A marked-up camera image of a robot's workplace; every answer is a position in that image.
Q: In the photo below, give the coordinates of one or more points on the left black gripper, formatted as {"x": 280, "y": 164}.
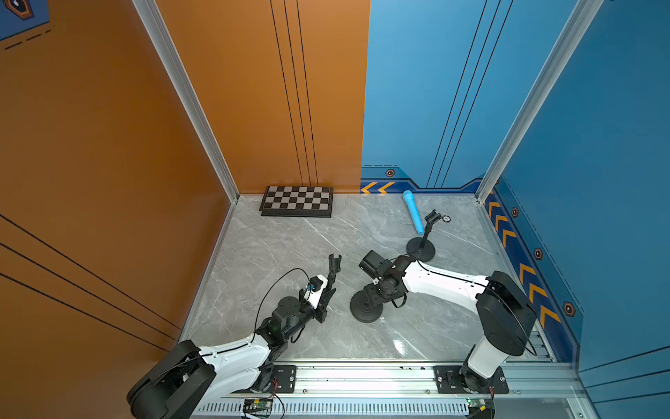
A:
{"x": 322, "y": 305}

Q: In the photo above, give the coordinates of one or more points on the right green circuit board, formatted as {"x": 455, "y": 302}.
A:
{"x": 481, "y": 409}

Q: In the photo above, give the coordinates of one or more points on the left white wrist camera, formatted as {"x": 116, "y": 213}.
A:
{"x": 314, "y": 290}

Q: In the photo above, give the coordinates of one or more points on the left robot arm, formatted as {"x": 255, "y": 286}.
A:
{"x": 189, "y": 375}

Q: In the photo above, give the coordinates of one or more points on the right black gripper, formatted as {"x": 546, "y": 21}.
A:
{"x": 368, "y": 289}

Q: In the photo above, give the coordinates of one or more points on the aluminium rail frame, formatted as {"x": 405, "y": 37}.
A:
{"x": 427, "y": 388}

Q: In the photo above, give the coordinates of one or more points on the black white checkerboard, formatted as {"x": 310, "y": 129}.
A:
{"x": 297, "y": 202}

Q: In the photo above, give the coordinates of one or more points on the green circuit board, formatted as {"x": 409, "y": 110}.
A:
{"x": 481, "y": 409}
{"x": 258, "y": 407}

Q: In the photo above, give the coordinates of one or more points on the black stand pole with clip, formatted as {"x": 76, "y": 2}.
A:
{"x": 431, "y": 219}

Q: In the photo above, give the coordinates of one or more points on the left green circuit board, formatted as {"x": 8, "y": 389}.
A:
{"x": 258, "y": 407}

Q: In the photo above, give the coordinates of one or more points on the black round stand base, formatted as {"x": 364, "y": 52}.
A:
{"x": 425, "y": 255}

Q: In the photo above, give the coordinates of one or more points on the light blue toy microphone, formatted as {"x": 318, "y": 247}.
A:
{"x": 409, "y": 199}

